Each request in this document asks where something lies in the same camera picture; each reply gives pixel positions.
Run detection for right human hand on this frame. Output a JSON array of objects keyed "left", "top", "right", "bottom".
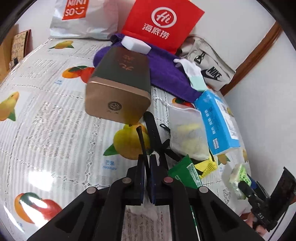
[{"left": 245, "top": 212, "right": 269, "bottom": 237}]

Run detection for green snack packet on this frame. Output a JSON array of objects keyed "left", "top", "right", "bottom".
[{"left": 168, "top": 155, "right": 203, "bottom": 189}]

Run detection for white gloves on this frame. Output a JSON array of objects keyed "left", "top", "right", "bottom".
[{"left": 174, "top": 59, "right": 208, "bottom": 92}]

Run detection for white mesh drawstring bag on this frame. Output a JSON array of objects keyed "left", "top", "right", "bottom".
[{"left": 168, "top": 105, "right": 210, "bottom": 161}]

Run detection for fruit print tablecloth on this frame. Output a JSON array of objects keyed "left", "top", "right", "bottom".
[{"left": 1, "top": 39, "right": 249, "bottom": 240}]

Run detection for grey Nike waist bag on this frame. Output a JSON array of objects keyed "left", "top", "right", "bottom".
[{"left": 179, "top": 36, "right": 235, "bottom": 91}]

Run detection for white Miniso plastic bag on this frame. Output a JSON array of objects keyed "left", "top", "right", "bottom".
[{"left": 50, "top": 0, "right": 118, "bottom": 40}]

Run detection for black strap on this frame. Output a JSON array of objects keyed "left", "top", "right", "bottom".
[{"left": 135, "top": 111, "right": 183, "bottom": 167}]

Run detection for small green white packet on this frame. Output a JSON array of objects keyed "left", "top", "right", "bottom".
[{"left": 222, "top": 164, "right": 252, "bottom": 200}]

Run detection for white sponge block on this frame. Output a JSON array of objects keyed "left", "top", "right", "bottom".
[{"left": 121, "top": 36, "right": 151, "bottom": 55}]

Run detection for green gold tea tin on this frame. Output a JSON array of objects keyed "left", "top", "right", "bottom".
[{"left": 85, "top": 46, "right": 151, "bottom": 125}]

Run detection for yellow mesh pouch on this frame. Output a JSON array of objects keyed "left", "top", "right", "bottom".
[{"left": 194, "top": 153, "right": 218, "bottom": 179}]

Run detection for brown wooden door frame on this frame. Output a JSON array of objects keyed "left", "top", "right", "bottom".
[{"left": 220, "top": 22, "right": 282, "bottom": 96}]

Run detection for red paper shopping bag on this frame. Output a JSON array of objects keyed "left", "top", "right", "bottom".
[{"left": 121, "top": 0, "right": 205, "bottom": 54}]

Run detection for blue tissue pack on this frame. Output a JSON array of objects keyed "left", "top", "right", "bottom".
[{"left": 194, "top": 90, "right": 240, "bottom": 155}]

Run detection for purple towel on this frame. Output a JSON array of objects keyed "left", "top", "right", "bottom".
[{"left": 92, "top": 34, "right": 202, "bottom": 103}]

